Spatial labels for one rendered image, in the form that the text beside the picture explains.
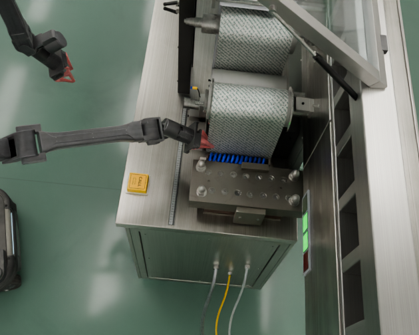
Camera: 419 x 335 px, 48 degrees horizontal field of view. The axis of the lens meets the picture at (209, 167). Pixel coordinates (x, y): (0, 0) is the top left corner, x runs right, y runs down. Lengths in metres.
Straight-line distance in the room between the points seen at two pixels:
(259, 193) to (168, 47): 0.83
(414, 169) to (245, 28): 0.66
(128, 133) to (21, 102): 1.75
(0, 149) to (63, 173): 1.42
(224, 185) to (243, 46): 0.47
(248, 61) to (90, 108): 1.61
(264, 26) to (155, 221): 0.76
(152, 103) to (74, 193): 1.02
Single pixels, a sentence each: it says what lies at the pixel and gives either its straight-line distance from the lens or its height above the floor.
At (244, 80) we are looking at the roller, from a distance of 1.62.
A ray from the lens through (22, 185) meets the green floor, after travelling 2.89.
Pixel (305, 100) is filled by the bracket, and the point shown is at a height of 1.29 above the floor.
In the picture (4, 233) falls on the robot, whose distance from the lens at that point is 2.53.
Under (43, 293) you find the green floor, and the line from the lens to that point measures 2.65.
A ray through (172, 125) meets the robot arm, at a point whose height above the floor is 1.18.
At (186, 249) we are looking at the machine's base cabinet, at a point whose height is 0.65.
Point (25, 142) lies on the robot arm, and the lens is 1.43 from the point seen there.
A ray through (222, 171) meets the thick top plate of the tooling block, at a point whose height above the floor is 1.03.
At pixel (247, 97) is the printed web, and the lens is 1.48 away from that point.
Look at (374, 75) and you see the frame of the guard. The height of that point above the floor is 1.70.
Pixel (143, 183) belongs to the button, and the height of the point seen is 0.92.
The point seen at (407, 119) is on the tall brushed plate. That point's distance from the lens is 1.43.
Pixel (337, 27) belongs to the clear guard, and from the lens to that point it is 1.11.
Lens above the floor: 2.51
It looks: 63 degrees down
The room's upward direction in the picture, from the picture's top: 9 degrees clockwise
